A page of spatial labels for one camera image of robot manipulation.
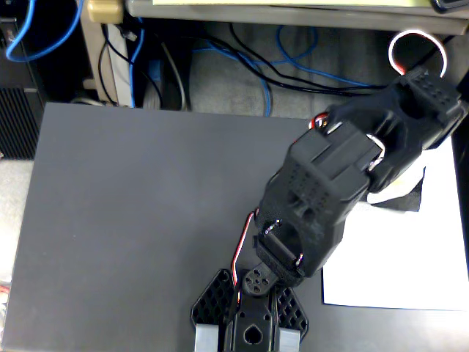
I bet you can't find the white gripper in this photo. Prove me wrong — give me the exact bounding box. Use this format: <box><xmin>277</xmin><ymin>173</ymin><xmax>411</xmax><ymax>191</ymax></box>
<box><xmin>367</xmin><ymin>166</ymin><xmax>426</xmax><ymax>205</ymax></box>

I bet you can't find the black foam cube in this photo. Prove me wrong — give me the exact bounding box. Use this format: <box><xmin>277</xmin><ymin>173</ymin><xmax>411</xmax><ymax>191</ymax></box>
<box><xmin>379</xmin><ymin>175</ymin><xmax>423</xmax><ymax>214</ymax></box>

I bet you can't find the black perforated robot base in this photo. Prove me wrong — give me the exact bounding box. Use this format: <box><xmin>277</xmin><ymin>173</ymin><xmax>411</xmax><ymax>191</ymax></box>
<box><xmin>190</xmin><ymin>268</ymin><xmax>310</xmax><ymax>352</ymax></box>

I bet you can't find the white paper sheet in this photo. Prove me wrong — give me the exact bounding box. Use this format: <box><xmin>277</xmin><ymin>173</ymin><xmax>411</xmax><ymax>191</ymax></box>
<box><xmin>322</xmin><ymin>135</ymin><xmax>469</xmax><ymax>312</ymax></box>

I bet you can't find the black object on desk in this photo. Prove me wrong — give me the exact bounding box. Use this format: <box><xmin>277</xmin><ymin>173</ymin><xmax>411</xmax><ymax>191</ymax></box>
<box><xmin>430</xmin><ymin>0</ymin><xmax>469</xmax><ymax>14</ymax></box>

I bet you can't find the grey metal clamp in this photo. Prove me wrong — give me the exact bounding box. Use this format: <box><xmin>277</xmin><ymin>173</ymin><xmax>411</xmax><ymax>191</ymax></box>
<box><xmin>278</xmin><ymin>327</ymin><xmax>302</xmax><ymax>352</ymax></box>
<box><xmin>193</xmin><ymin>323</ymin><xmax>221</xmax><ymax>352</ymax></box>

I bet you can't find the yellow green desk pad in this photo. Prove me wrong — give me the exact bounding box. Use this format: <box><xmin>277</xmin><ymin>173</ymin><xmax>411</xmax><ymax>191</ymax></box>
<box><xmin>152</xmin><ymin>0</ymin><xmax>430</xmax><ymax>7</ymax></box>

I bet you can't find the white desk leg panel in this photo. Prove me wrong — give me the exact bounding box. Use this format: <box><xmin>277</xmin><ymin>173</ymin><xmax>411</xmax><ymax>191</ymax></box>
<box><xmin>80</xmin><ymin>7</ymin><xmax>135</xmax><ymax>108</ymax></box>

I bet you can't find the beige plastic plug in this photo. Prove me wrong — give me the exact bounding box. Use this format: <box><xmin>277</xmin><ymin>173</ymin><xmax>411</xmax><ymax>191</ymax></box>
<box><xmin>86</xmin><ymin>0</ymin><xmax>124</xmax><ymax>24</ymax></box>

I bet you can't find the black finned box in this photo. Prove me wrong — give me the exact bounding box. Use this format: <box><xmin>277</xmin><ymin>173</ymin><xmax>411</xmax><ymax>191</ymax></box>
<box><xmin>0</xmin><ymin>87</ymin><xmax>42</xmax><ymax>161</ymax></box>

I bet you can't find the red white looped servo cable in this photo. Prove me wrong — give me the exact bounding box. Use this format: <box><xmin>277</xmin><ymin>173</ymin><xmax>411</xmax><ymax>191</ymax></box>
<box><xmin>388</xmin><ymin>29</ymin><xmax>449</xmax><ymax>79</ymax></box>

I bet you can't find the long blue floor cable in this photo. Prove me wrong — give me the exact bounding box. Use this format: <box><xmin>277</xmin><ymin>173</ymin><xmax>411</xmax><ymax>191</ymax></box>
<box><xmin>193</xmin><ymin>25</ymin><xmax>378</xmax><ymax>118</ymax></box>

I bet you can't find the long black floor cable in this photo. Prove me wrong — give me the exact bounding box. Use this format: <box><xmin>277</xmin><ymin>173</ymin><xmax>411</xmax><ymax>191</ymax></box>
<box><xmin>212</xmin><ymin>21</ymin><xmax>457</xmax><ymax>97</ymax></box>

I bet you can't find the red white black shoulder cable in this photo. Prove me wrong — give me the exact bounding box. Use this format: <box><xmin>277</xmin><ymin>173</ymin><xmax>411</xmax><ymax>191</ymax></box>
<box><xmin>231</xmin><ymin>209</ymin><xmax>259</xmax><ymax>304</ymax></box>

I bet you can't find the grey cable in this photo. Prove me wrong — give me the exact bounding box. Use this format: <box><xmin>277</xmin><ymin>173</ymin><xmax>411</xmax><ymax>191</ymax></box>
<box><xmin>160</xmin><ymin>43</ymin><xmax>190</xmax><ymax>111</ymax></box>

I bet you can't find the blue cable along desk leg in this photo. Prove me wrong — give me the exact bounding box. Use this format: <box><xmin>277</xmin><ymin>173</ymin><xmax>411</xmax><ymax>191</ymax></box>
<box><xmin>130</xmin><ymin>16</ymin><xmax>147</xmax><ymax>109</ymax></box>

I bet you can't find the thin black cable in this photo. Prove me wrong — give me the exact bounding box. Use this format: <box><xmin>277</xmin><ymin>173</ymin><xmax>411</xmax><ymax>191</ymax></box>
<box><xmin>99</xmin><ymin>23</ymin><xmax>164</xmax><ymax>107</ymax></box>

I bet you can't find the blue looped cable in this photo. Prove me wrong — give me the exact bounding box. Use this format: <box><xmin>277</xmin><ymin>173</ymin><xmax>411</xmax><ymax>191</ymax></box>
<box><xmin>5</xmin><ymin>0</ymin><xmax>85</xmax><ymax>62</ymax></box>

